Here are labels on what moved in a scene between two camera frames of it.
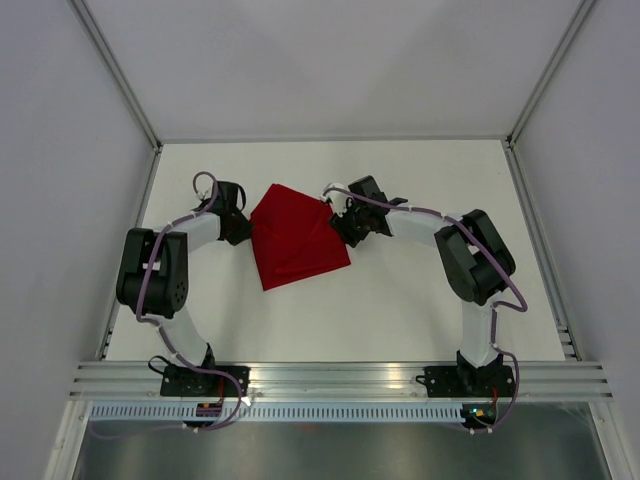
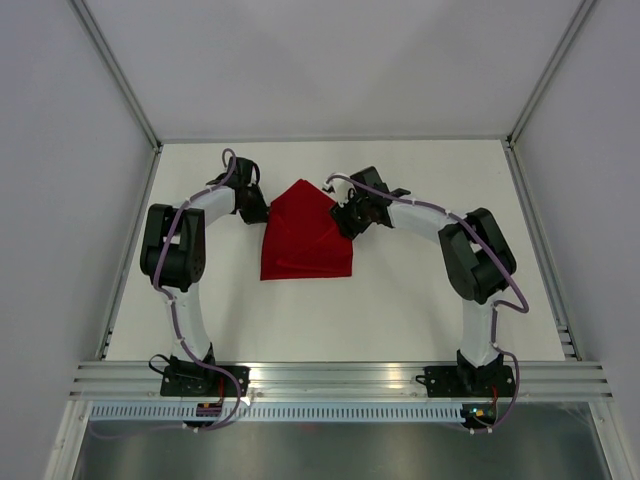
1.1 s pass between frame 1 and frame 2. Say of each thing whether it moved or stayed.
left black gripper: moved
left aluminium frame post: stayed
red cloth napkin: moved
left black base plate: stayed
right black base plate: stayed
